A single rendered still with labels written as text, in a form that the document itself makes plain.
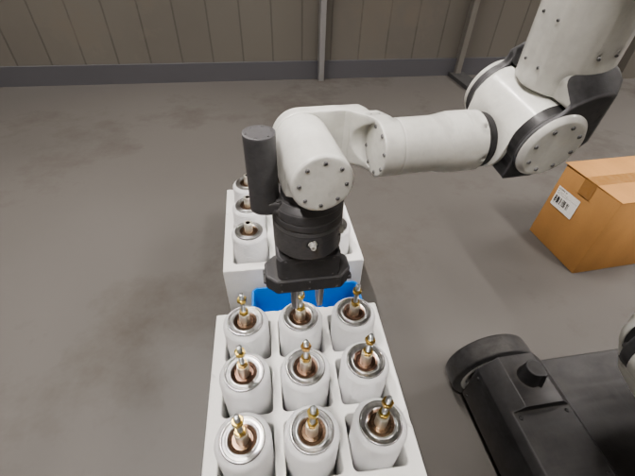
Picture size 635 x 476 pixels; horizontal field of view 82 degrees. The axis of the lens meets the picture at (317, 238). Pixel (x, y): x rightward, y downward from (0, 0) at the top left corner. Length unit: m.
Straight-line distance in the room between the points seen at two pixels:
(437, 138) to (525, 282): 1.03
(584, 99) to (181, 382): 0.98
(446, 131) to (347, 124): 0.11
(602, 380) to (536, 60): 0.76
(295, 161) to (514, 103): 0.25
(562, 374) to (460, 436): 0.27
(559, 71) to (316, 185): 0.27
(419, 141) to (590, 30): 0.17
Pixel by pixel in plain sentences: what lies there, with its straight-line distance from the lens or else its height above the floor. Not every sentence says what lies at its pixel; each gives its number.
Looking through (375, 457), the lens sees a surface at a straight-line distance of 0.73.
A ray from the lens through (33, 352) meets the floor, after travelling 1.29.
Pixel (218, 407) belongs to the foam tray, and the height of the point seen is 0.18.
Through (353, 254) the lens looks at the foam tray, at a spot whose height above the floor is 0.18.
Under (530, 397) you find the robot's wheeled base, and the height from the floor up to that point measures 0.21.
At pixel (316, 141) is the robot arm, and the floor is 0.74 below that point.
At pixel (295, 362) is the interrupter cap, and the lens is 0.76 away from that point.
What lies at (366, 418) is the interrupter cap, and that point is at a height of 0.25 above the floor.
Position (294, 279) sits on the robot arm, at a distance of 0.50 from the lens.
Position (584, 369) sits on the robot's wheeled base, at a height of 0.17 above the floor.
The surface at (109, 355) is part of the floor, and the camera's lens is 1.18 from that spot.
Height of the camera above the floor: 0.91
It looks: 42 degrees down
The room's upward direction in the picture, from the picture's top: 2 degrees clockwise
